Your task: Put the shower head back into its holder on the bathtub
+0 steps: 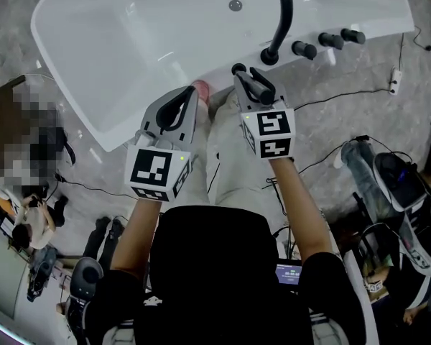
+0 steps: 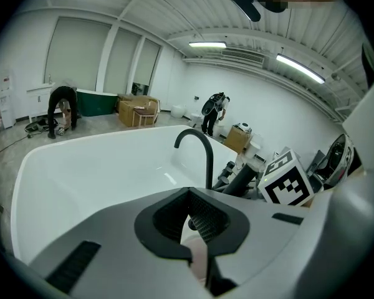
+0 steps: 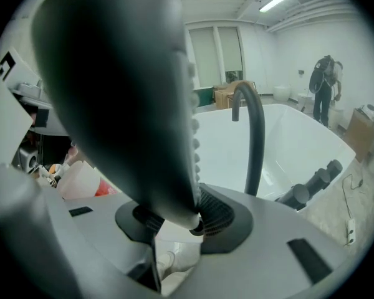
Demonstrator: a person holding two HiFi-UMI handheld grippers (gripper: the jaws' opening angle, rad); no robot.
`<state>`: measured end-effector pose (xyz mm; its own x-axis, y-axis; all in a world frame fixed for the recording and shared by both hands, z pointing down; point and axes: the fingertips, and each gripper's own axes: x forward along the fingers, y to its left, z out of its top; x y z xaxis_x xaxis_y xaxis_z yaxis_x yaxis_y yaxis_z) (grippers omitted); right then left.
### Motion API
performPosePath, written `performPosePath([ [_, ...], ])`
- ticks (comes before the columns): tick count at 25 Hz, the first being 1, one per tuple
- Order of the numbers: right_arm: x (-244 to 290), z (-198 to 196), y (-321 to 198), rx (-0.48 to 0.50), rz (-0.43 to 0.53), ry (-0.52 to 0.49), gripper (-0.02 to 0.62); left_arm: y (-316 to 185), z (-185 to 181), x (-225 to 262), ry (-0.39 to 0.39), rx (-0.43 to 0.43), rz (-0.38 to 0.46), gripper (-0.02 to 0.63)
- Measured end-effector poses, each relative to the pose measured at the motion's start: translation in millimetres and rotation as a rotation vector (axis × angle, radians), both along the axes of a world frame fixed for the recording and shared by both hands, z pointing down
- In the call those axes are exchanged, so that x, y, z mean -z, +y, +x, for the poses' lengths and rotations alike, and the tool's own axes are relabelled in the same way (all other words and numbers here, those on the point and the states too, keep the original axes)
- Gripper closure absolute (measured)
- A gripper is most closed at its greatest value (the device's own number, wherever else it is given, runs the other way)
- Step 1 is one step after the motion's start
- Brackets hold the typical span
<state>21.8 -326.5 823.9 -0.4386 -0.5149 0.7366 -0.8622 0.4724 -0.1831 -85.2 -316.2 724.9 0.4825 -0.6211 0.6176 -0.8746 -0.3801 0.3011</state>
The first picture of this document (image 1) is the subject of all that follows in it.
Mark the person's black shirt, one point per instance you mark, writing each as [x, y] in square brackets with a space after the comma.
[215, 282]

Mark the person's left forearm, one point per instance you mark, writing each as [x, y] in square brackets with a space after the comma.
[133, 235]

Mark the person's pink shoe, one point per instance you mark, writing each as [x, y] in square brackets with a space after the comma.
[203, 90]

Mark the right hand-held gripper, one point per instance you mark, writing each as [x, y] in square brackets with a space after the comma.
[274, 135]

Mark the brown wooden table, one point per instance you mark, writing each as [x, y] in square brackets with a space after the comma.
[0, 120]

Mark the black shower head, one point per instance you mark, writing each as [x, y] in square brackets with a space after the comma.
[265, 95]

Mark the person's right forearm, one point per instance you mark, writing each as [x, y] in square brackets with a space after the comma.
[301, 214]

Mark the black backpack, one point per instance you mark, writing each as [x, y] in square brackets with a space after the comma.
[398, 178]

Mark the white power strip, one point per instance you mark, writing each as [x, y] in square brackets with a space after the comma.
[395, 79]

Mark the black shower head holder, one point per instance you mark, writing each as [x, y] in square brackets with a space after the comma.
[237, 68]

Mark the black faucet knob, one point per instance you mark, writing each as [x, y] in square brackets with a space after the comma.
[305, 49]
[353, 35]
[331, 40]

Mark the white bathtub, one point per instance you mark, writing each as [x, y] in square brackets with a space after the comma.
[140, 41]

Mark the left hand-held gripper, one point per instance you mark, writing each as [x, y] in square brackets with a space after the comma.
[151, 171]

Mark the black curved faucet spout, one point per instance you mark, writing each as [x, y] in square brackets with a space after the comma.
[285, 13]

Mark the grey round bathtub drain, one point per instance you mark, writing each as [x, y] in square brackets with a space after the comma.
[235, 5]

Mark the person's beige trousers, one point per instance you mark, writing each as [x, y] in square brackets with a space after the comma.
[237, 171]

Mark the small lit screen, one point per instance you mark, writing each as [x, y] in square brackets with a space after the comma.
[289, 274]

